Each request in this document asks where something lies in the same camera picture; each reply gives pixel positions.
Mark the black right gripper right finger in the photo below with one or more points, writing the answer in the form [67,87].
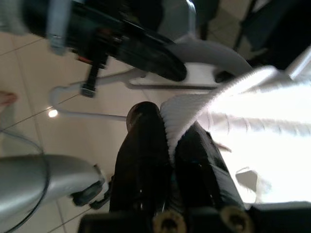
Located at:
[201,174]

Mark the white plastic hanger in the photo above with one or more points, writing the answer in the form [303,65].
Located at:
[199,74]

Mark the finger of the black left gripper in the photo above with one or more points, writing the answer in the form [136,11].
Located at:
[158,63]
[145,34]

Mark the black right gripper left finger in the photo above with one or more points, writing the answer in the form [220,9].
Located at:
[143,157]

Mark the white ribbed garment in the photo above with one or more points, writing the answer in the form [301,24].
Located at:
[255,136]

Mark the person bare foot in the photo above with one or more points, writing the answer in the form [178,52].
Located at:
[7,98]

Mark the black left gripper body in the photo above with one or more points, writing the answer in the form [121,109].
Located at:
[92,29]

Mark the black robot right foot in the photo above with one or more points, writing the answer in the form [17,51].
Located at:
[85,194]

